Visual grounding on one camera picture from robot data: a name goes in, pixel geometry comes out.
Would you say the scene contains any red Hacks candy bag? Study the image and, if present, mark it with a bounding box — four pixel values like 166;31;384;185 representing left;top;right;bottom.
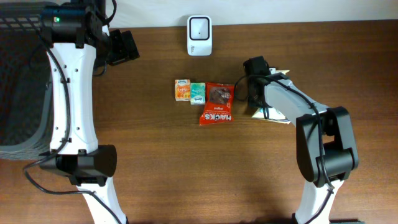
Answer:
199;83;234;126

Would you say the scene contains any green tissue pack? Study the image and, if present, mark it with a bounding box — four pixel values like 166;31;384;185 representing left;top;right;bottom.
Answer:
190;83;206;105

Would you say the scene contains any orange tissue pack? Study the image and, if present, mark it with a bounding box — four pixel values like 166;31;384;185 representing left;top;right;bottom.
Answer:
175;79;191;101

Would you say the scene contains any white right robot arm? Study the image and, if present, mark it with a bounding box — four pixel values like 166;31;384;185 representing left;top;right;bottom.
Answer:
243;56;359;224

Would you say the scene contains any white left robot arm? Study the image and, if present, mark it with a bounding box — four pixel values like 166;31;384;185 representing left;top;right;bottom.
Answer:
38;1;139;223

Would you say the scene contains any white barcode scanner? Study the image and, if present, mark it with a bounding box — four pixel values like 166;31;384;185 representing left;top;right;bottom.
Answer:
187;15;213;57

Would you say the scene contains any dark grey plastic basket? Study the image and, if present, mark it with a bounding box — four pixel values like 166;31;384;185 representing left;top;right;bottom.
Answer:
1;1;53;160

